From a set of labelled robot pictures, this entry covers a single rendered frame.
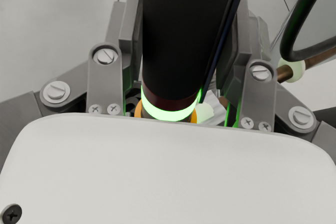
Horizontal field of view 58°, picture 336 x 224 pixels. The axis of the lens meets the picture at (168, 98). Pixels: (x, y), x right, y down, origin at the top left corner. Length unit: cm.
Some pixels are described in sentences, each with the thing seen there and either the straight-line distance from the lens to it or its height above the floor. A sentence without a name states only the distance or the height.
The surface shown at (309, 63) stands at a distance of 31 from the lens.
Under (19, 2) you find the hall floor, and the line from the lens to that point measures 252.
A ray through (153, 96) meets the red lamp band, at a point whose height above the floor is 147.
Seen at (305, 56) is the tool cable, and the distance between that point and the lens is 29.
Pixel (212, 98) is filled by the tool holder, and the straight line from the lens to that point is 25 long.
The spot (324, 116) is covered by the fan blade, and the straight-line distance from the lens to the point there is 35.
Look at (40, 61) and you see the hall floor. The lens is 211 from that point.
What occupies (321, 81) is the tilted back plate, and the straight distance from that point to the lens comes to 61.
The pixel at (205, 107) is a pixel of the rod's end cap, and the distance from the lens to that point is 24.
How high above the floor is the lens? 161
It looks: 59 degrees down
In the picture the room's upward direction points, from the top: 9 degrees clockwise
